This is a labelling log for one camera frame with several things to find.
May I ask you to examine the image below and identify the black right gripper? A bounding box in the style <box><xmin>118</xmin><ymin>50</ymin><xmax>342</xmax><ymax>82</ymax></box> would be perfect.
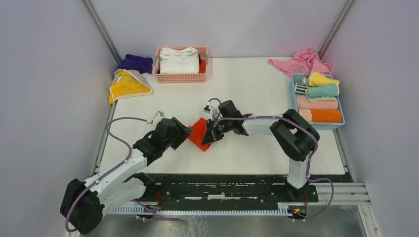
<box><xmin>202</xmin><ymin>118</ymin><xmax>232</xmax><ymax>146</ymax></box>

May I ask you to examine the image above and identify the orange red towel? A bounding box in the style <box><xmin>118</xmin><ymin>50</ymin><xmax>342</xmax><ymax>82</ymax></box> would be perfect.
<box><xmin>188</xmin><ymin>118</ymin><xmax>211</xmax><ymax>152</ymax></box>

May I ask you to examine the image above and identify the yellow green teal towel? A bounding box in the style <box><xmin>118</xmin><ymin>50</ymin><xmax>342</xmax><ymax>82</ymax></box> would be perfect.
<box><xmin>305</xmin><ymin>83</ymin><xmax>340</xmax><ymax>102</ymax></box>

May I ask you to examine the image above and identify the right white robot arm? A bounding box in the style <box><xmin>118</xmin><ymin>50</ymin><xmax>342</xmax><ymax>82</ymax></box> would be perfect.
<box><xmin>195</xmin><ymin>100</ymin><xmax>320</xmax><ymax>201</ymax></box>

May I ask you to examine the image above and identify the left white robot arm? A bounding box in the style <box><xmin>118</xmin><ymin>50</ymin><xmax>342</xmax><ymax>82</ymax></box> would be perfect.
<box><xmin>60</xmin><ymin>116</ymin><xmax>192</xmax><ymax>235</ymax></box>

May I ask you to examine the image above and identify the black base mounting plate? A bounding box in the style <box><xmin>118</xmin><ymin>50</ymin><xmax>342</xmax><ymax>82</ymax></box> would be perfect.
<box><xmin>93</xmin><ymin>172</ymin><xmax>354</xmax><ymax>212</ymax></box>

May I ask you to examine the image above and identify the pink perforated basket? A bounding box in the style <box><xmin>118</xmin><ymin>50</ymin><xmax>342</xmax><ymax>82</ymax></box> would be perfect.
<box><xmin>152</xmin><ymin>46</ymin><xmax>209</xmax><ymax>83</ymax></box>

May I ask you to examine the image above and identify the orange cloth in pink basket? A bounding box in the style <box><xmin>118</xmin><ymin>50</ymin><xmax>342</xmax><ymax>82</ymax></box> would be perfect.
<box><xmin>199</xmin><ymin>59</ymin><xmax>206</xmax><ymax>74</ymax></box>

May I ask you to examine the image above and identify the white folded cloth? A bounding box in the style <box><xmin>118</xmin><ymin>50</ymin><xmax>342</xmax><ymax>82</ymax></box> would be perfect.
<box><xmin>159</xmin><ymin>47</ymin><xmax>200</xmax><ymax>74</ymax></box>

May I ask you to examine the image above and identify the purple cloth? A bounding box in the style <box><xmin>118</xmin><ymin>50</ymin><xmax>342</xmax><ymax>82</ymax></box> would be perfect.
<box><xmin>117</xmin><ymin>54</ymin><xmax>153</xmax><ymax>74</ymax></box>

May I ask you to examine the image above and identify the rolled striped towel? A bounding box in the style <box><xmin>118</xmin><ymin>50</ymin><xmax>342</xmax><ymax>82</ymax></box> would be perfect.
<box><xmin>294</xmin><ymin>83</ymin><xmax>310</xmax><ymax>95</ymax></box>

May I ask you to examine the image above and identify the rolled yellow towel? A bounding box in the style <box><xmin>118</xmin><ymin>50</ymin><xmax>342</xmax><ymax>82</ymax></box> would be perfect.
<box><xmin>308</xmin><ymin>72</ymin><xmax>340</xmax><ymax>87</ymax></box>

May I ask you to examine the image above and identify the pink crumpled towel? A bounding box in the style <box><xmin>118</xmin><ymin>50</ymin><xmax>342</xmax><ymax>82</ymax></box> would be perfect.
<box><xmin>267</xmin><ymin>48</ymin><xmax>333</xmax><ymax>77</ymax></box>

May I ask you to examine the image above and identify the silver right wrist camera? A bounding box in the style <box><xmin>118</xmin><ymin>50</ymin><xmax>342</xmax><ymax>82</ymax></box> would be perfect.
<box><xmin>204</xmin><ymin>102</ymin><xmax>211</xmax><ymax>114</ymax></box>

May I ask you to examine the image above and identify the white slotted cable duct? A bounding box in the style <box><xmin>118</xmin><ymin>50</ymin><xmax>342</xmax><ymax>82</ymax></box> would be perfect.
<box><xmin>109</xmin><ymin>203</ymin><xmax>292</xmax><ymax>217</ymax></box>

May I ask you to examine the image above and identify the aluminium corner rail left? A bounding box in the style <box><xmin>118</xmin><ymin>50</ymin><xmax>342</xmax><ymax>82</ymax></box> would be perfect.
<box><xmin>81</xmin><ymin>0</ymin><xmax>122</xmax><ymax>64</ymax></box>

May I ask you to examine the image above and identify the aluminium corner rail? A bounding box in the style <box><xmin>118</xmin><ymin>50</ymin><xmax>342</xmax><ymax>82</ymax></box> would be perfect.
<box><xmin>81</xmin><ymin>0</ymin><xmax>122</xmax><ymax>64</ymax></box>
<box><xmin>317</xmin><ymin>0</ymin><xmax>357</xmax><ymax>59</ymax></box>

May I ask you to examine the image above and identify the aluminium corner rail right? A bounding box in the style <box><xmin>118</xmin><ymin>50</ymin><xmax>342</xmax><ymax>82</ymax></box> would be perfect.
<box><xmin>317</xmin><ymin>0</ymin><xmax>357</xmax><ymax>59</ymax></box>

